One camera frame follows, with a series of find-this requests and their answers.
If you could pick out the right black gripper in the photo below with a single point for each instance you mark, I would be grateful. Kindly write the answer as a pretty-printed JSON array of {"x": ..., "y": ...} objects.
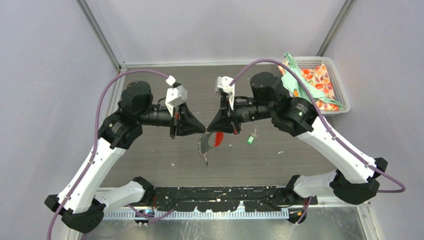
[{"x": 225, "y": 121}]

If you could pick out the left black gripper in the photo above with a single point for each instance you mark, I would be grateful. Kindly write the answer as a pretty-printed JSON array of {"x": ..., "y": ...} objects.
[{"x": 185, "y": 122}]

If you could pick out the red handled metal keyring holder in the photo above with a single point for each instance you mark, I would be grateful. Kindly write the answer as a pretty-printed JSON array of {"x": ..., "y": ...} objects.
[{"x": 208, "y": 141}]

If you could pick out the key with green tag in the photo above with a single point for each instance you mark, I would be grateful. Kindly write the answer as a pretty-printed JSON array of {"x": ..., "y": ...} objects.
[{"x": 252, "y": 136}]

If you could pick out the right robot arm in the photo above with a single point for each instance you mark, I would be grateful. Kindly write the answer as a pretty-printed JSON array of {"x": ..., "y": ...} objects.
[{"x": 355, "y": 178}]

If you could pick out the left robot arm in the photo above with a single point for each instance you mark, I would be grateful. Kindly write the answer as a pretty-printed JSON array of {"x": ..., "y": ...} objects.
[{"x": 79, "y": 205}]

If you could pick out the green cloth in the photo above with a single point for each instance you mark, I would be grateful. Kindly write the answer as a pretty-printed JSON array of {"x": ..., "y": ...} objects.
[{"x": 298, "y": 82}]

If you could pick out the white plastic basket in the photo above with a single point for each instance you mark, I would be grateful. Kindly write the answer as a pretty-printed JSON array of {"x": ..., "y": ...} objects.
[{"x": 310, "y": 62}]

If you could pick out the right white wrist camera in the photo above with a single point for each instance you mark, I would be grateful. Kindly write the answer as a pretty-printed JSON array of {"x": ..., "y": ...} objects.
[{"x": 223, "y": 83}]

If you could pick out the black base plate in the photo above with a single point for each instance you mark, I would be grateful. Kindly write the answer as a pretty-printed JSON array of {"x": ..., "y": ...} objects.
[{"x": 220, "y": 199}]

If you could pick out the white slotted cable duct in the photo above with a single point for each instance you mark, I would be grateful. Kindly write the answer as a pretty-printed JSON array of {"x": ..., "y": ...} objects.
[{"x": 238, "y": 214}]

